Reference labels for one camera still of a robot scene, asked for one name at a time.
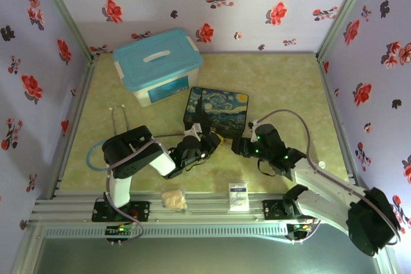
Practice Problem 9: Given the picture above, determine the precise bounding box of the starry night painted box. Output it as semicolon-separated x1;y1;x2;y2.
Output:
182;86;250;142

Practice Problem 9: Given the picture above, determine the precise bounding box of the small white labelled packet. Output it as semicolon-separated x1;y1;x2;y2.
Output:
227;180;252;214

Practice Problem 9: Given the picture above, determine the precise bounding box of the clear bag with beige contents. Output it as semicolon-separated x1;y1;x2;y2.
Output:
161;188;189;214

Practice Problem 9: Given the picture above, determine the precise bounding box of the black circuit board with leds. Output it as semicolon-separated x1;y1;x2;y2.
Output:
286;222;315;241

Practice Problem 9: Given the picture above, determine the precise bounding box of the blue lidded plastic storage box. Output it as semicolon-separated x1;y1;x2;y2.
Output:
112;28;204;108

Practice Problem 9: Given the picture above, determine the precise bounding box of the blue tube stethoscope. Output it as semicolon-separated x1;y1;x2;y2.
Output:
85;105;133;171

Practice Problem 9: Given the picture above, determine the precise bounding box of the green circuit board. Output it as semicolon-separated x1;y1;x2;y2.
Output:
105;224;137;235

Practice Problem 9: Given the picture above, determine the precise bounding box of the grey left arm cable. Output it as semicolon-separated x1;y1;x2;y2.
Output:
105;130;194;243

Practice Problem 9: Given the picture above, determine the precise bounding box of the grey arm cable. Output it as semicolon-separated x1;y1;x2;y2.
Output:
105;130;194;243
256;108;402;244

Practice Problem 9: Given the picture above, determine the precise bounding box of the grey right arm cable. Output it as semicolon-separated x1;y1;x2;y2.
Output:
256;108;402;244

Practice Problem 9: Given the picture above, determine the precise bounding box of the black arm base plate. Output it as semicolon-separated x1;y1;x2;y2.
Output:
262;199;322;221
91;200;152;223

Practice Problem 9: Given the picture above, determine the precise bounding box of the aluminium frame rail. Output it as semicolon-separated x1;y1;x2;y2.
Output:
30;191;385;224

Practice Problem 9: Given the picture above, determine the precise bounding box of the grey slotted cable duct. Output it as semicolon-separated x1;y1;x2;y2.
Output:
41;226;290;239

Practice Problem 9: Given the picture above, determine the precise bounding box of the aluminium frame post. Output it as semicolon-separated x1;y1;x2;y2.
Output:
315;0;376;64
31;0;98;65

